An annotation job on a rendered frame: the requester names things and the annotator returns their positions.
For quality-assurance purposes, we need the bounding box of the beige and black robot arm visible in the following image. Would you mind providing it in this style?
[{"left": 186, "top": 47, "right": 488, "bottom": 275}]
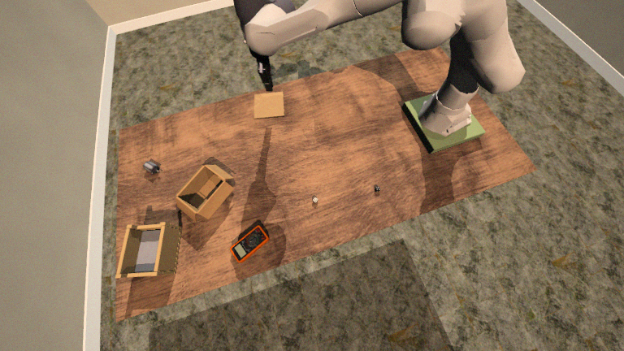
[{"left": 233, "top": 0, "right": 526, "bottom": 137}]

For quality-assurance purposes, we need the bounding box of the orange digital multimeter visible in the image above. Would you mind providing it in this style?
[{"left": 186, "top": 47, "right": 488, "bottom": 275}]
[{"left": 230, "top": 225, "right": 270, "bottom": 262}]

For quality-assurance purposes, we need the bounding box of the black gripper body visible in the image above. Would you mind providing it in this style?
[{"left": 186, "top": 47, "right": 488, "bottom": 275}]
[{"left": 249, "top": 48, "right": 267, "bottom": 67}]

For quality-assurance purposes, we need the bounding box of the orange flat mat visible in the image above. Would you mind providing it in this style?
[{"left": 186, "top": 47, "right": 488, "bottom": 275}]
[{"left": 254, "top": 92, "right": 284, "bottom": 119}]

